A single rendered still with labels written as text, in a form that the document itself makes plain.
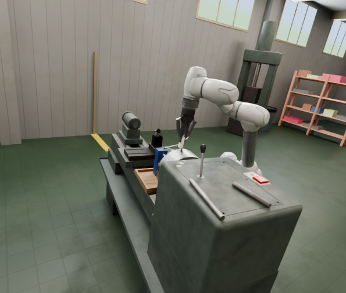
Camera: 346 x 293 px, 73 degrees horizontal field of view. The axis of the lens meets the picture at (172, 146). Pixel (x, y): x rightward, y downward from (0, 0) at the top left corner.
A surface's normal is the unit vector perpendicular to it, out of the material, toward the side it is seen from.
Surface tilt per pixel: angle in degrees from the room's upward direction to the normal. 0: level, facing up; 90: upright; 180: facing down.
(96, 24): 90
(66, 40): 90
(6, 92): 90
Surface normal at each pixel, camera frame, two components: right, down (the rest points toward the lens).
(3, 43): 0.55, 0.37
